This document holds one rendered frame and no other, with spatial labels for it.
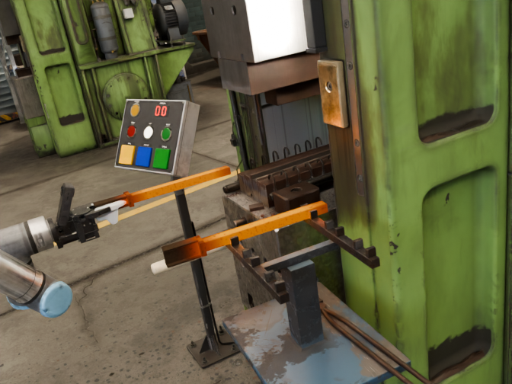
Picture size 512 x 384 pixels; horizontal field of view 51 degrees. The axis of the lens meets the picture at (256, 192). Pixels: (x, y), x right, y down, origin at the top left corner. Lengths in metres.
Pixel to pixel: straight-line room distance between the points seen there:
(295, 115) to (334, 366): 1.00
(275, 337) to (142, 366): 1.39
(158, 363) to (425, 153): 1.70
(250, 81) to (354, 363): 0.80
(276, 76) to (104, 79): 4.93
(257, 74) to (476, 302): 1.00
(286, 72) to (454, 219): 0.65
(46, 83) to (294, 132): 4.66
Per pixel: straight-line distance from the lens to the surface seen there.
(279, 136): 1.95
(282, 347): 1.33
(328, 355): 1.30
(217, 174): 1.64
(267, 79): 1.59
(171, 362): 2.65
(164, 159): 2.03
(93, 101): 6.43
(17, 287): 1.41
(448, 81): 1.53
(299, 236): 1.59
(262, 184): 1.67
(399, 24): 1.33
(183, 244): 1.24
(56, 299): 1.45
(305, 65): 1.65
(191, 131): 2.05
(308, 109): 1.99
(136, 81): 6.50
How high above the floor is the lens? 1.59
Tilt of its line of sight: 22 degrees down
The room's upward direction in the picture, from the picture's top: 9 degrees counter-clockwise
